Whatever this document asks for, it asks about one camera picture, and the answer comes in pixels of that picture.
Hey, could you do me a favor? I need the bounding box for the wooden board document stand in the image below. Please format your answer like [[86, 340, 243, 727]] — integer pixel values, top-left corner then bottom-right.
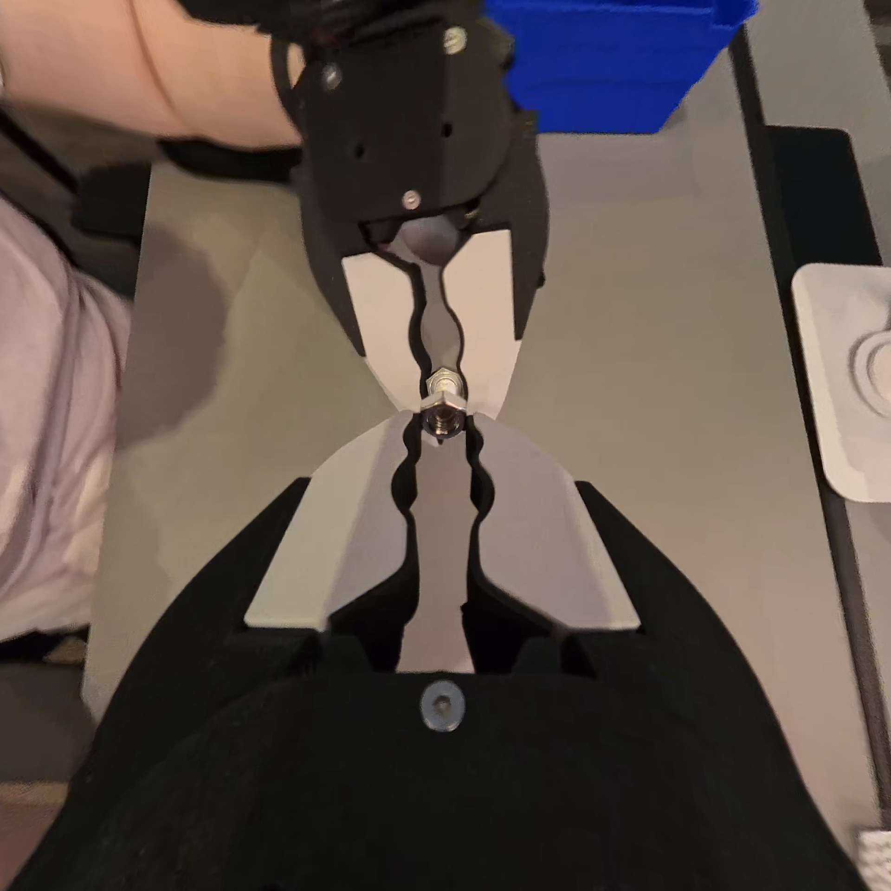
[[792, 263, 891, 504]]

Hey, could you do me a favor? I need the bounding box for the black chair armrest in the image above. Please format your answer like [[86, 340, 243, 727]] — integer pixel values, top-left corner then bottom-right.
[[70, 163, 150, 300]]

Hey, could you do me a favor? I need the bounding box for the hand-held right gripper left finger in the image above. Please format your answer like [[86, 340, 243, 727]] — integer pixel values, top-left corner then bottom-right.
[[244, 411, 422, 675]]

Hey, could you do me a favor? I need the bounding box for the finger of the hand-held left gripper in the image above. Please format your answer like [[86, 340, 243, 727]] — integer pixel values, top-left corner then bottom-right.
[[440, 228, 523, 420], [342, 252, 430, 413]]

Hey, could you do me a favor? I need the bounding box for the person's left forearm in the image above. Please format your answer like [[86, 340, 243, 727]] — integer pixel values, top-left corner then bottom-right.
[[0, 0, 307, 150]]

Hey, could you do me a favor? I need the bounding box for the black table cable flap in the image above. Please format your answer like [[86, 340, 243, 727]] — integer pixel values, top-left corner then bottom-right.
[[755, 125, 885, 269]]

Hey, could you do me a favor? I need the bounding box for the blue plastic bin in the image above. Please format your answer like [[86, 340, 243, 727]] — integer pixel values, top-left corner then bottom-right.
[[484, 0, 760, 135]]

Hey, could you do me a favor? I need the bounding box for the large steel bolt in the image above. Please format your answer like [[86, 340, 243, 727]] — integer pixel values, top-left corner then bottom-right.
[[420, 388, 469, 446]]

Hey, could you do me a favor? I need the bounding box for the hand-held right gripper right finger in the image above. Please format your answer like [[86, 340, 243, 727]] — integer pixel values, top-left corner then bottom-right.
[[463, 412, 641, 675]]

